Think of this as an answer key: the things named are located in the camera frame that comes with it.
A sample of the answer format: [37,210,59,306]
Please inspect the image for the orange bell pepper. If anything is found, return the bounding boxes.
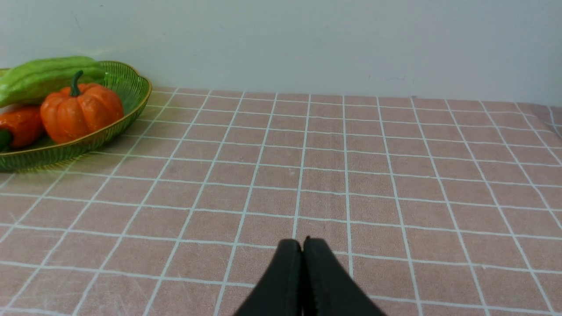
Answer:
[0,104,45,151]

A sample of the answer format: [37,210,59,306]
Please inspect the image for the green bitter gourd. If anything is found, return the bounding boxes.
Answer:
[0,56,106,108]

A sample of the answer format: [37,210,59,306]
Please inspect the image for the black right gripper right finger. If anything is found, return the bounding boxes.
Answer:
[303,237,386,316]

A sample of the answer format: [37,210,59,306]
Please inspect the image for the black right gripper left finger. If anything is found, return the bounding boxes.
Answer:
[234,239,303,316]

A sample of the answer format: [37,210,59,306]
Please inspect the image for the orange toy pumpkin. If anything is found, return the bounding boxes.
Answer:
[40,71,124,144]

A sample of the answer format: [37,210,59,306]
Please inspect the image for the pink checkered tablecloth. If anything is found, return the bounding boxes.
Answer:
[1,88,561,316]

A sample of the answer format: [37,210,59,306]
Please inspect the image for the green wire basket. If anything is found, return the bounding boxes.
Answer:
[0,56,152,172]

